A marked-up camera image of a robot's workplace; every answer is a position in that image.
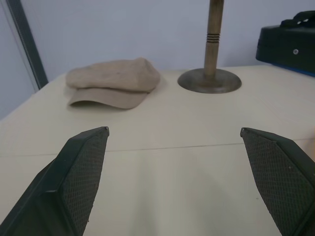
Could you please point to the grey vertical window frame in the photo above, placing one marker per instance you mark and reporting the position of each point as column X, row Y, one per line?
column 27, row 44

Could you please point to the wooden hat stand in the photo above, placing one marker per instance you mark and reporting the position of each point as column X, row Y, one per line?
column 211, row 68

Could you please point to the dark blue case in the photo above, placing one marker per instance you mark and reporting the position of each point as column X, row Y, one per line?
column 288, row 46

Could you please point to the beige newsboy cap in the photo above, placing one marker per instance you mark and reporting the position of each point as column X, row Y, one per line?
column 113, row 82

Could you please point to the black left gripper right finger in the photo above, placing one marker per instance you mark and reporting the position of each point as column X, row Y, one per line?
column 280, row 177

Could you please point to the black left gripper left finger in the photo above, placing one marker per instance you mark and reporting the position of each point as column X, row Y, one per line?
column 66, row 182

